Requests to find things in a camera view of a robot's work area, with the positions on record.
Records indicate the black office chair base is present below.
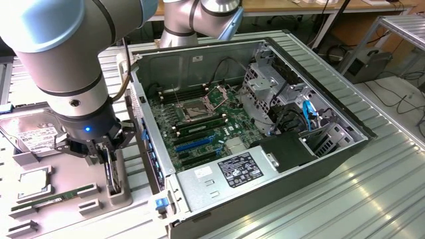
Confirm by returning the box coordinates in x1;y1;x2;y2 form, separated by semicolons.
252;14;304;27

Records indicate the green loose RAM stick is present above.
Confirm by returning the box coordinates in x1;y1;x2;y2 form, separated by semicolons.
11;184;97;209

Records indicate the silver chipset heat sink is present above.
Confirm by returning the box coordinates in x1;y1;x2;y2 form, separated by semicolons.
228;139;248;152

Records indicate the black expansion slot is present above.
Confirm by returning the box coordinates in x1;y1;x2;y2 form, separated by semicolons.
182;150;220;167

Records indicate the wooden desk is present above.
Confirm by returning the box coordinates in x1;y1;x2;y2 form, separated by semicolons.
146;0;420;18

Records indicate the silver CPU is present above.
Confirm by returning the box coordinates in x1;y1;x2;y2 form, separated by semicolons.
18;170;50;197

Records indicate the black coiled cable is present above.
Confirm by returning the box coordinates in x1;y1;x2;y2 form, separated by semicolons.
327;44;347;63

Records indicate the grey parts rack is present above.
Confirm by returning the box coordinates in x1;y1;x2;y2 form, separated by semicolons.
0;149;134;239

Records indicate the metal disk bay cage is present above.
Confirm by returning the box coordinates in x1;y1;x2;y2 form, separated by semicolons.
240;62;300;136

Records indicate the thin metal locking lever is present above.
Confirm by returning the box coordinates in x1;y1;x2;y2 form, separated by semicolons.
172;84;183;108

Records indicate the green installed RAM stick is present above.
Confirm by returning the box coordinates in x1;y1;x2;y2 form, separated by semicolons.
175;119;227;136

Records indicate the open black PC case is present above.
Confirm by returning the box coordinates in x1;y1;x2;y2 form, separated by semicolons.
115;36;379;239

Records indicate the silver power supply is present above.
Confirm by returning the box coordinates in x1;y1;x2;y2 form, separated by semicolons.
176;146;283;213

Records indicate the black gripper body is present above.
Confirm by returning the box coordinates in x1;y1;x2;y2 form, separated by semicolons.
55;101;123;157

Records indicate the green motherboard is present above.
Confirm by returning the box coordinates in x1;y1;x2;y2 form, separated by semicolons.
146;83;263;172

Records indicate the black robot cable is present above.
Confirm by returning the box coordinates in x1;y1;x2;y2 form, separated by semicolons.
111;37;134;103

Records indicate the metal frame table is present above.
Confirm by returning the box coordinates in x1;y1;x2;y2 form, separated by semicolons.
339;14;425;83

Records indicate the silver hard disk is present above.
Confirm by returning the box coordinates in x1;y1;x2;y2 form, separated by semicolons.
0;109;70;158

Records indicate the blue hard disk carrier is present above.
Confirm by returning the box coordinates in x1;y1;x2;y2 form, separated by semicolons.
0;104;51;115

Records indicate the black floor cable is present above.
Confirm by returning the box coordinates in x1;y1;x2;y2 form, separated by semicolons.
364;72;425;115

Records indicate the metal socket cover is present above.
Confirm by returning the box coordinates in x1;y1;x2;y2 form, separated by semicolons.
203;84;235;110

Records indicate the black fan shroud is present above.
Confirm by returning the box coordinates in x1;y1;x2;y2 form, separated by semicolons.
251;131;320;174

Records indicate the black graphics card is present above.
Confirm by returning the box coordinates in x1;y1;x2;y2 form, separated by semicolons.
105;146;123;196

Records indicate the CPU socket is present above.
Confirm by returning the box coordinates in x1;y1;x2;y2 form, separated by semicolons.
178;99;214;122

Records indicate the black box with handle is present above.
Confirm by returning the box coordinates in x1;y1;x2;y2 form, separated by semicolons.
346;48;395;84

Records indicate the blue wire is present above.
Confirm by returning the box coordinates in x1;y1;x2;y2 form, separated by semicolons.
303;99;316;131

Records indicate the black wire in case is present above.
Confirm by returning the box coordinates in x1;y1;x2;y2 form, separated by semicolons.
214;57;250;85

